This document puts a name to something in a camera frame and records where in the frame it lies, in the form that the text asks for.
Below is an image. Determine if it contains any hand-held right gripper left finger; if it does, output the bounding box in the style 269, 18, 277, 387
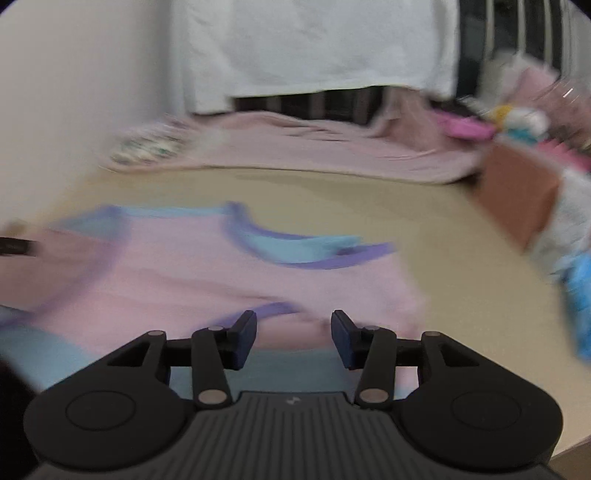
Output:
106, 310, 257, 411

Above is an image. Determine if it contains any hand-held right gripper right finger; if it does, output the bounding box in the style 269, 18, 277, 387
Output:
331, 310, 483, 411

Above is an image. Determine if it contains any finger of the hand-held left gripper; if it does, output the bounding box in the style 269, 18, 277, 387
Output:
0, 236, 40, 258

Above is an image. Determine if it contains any pink blue purple mesh shirt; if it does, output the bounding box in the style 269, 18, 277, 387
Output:
0, 200, 428, 402

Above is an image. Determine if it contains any floral patterned cloth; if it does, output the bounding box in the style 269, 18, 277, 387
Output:
108, 119, 195, 168

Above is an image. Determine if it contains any pink fleece blanket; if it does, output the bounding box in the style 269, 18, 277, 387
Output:
99, 88, 485, 185

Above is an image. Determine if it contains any brown cardboard box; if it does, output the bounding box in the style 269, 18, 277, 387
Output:
473, 141, 572, 254

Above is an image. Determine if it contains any blue plastic packet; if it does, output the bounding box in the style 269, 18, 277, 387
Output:
554, 251, 591, 361

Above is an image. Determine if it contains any bright pink flat item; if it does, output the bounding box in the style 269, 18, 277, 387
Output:
436, 111, 498, 140

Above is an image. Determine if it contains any white patterned bag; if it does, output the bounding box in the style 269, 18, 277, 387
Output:
531, 168, 591, 278

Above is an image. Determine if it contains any white and blue soft item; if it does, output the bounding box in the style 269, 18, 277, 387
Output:
501, 110, 551, 145

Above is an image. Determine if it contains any white towel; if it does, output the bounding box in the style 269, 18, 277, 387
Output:
168, 0, 462, 114

